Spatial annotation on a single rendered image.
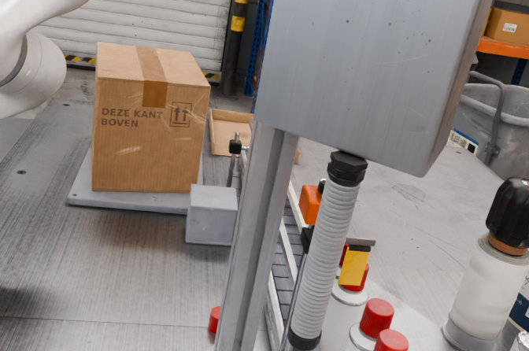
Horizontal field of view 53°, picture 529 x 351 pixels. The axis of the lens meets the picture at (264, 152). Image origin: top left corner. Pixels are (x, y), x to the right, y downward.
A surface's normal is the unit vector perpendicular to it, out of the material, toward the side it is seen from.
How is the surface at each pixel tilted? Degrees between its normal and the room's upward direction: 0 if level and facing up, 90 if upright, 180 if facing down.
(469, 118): 94
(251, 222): 90
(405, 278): 0
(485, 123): 94
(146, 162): 90
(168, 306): 0
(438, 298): 0
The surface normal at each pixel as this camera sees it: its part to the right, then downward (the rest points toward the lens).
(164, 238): 0.18, -0.91
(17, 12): 0.38, -0.18
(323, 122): -0.46, 0.27
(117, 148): 0.27, 0.42
